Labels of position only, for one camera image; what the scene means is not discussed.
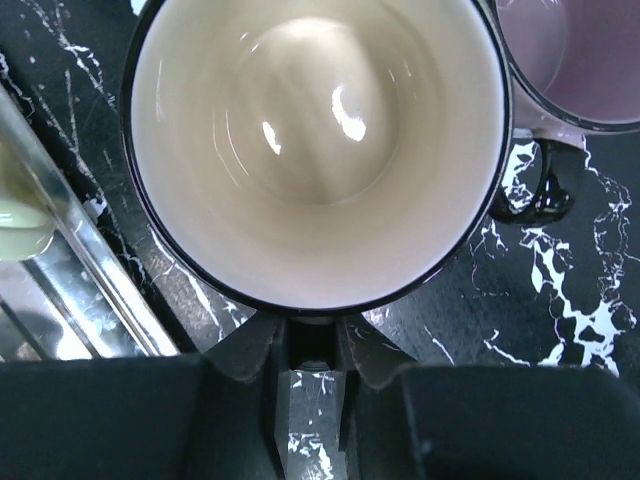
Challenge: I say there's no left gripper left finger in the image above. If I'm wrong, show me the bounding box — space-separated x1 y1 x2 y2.
1 314 288 479

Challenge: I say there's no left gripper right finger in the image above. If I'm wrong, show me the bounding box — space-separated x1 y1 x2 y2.
336 317 639 479

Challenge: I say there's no cream white mug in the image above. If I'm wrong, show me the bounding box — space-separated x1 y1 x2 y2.
121 1 563 317

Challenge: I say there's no lilac purple mug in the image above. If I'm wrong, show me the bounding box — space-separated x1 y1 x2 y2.
489 0 639 146

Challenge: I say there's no light green mug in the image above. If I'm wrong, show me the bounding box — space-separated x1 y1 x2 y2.
1 142 55 261

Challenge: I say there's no silver metal tray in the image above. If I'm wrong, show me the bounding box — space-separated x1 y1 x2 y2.
1 92 179 361

